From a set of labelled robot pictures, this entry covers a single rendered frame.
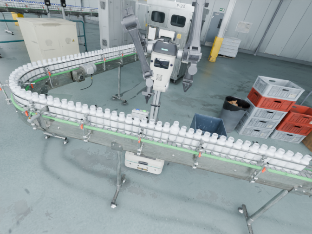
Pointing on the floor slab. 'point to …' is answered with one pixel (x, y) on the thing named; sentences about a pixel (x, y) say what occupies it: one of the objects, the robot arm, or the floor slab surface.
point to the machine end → (172, 26)
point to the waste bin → (233, 112)
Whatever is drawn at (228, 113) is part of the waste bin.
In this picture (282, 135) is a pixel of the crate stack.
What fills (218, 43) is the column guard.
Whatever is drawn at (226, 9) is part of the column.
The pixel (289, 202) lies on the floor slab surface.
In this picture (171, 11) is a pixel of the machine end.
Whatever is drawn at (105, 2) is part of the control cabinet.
